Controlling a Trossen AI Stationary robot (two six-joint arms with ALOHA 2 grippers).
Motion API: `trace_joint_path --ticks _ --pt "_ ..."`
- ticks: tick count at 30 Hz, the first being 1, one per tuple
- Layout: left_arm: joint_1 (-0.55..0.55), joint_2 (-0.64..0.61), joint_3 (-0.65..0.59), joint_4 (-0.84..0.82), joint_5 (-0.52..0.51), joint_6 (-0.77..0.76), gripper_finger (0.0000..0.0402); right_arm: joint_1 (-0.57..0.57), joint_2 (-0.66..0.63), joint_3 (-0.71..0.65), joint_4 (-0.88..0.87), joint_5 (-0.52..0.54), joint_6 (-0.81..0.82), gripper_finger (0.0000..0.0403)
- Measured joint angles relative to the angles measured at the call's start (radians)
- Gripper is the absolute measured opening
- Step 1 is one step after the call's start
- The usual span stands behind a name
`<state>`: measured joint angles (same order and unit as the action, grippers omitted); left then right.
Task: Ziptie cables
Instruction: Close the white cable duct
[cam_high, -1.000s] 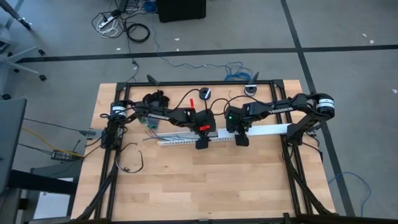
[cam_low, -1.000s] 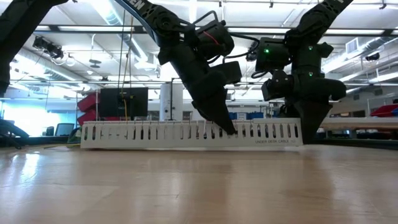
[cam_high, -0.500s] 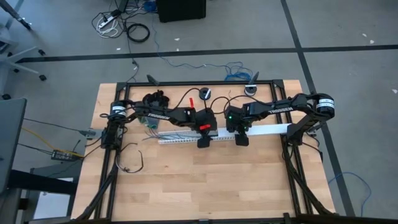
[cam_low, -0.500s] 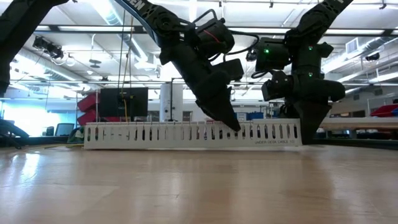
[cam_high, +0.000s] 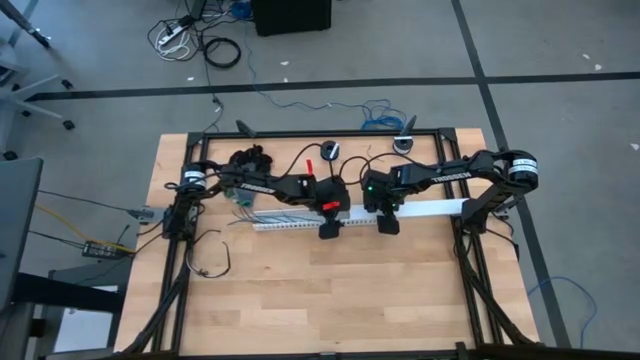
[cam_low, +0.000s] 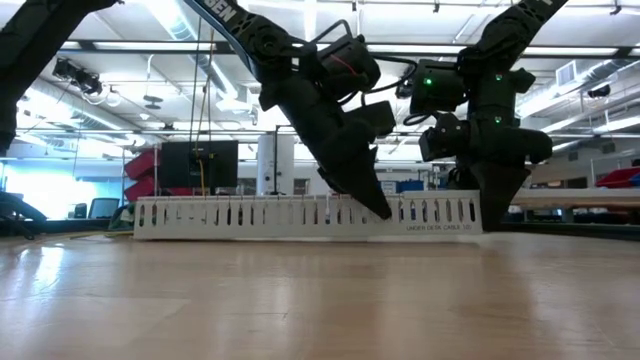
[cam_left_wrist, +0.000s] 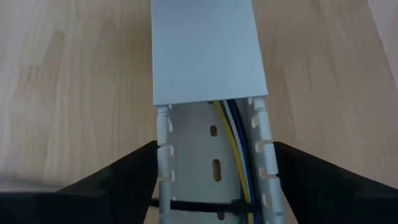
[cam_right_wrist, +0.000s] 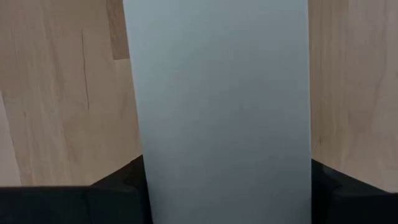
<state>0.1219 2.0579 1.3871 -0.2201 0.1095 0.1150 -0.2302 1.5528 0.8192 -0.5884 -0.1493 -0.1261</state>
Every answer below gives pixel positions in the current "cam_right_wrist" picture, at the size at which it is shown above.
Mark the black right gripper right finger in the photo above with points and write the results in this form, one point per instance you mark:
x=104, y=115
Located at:
x=357, y=208

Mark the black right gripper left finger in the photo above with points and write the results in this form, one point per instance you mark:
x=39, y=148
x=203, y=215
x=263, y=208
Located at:
x=62, y=205

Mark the white duct cover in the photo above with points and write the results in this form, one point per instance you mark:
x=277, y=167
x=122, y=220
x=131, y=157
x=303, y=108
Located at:
x=217, y=109

